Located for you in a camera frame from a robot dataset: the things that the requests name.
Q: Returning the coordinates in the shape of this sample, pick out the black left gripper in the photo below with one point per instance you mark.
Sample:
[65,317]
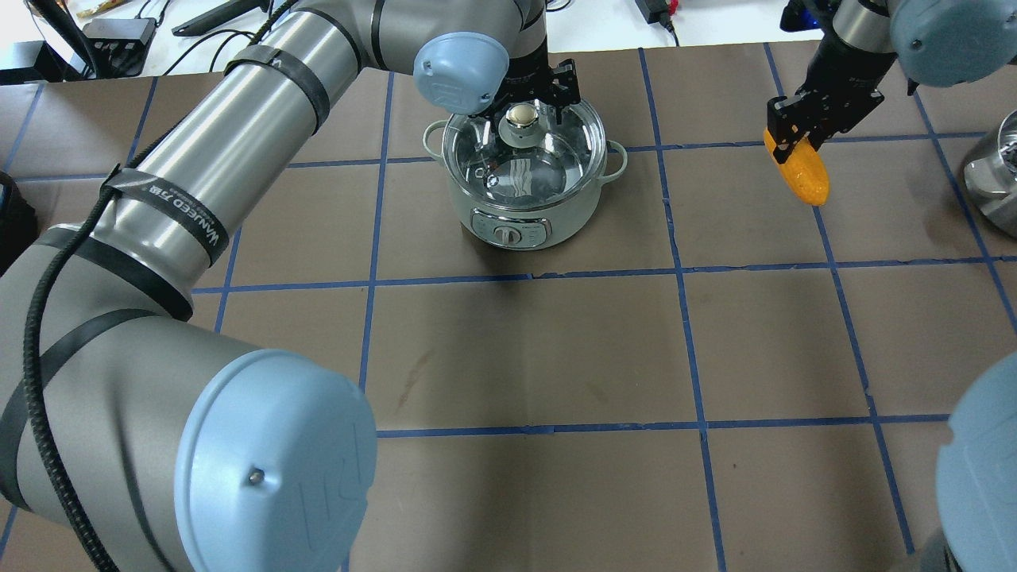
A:
[534,73]

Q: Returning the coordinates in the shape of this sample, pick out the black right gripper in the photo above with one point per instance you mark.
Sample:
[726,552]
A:
[844,70]

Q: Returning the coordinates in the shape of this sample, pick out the yellow corn cob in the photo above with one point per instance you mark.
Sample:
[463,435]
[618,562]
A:
[803,170]

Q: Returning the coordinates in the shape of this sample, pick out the glass pot lid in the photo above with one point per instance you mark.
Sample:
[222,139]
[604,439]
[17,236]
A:
[529,158]

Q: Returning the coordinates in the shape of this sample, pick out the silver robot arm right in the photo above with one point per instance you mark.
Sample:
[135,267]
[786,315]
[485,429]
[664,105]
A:
[936,43]

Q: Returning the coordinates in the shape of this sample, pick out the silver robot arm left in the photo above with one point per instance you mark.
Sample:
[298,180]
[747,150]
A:
[165,446]

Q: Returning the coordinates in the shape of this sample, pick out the pale green electric pot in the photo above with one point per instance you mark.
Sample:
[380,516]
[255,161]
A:
[529,230]

